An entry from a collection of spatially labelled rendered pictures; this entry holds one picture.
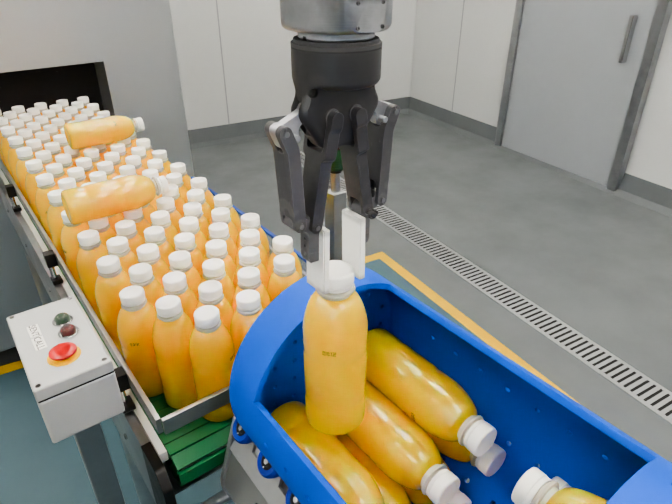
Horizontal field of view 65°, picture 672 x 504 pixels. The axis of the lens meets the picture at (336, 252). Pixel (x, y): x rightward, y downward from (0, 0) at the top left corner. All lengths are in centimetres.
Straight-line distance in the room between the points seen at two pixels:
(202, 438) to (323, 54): 68
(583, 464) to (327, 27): 54
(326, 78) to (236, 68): 469
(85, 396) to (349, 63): 59
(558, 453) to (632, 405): 180
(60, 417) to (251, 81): 455
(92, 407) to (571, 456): 63
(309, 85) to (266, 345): 32
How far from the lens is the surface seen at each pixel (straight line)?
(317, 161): 47
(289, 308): 64
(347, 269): 54
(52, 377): 82
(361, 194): 51
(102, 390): 83
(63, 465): 224
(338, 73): 43
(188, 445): 94
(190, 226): 112
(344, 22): 42
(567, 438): 70
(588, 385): 252
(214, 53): 503
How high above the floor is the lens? 160
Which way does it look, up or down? 30 degrees down
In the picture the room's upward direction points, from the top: straight up
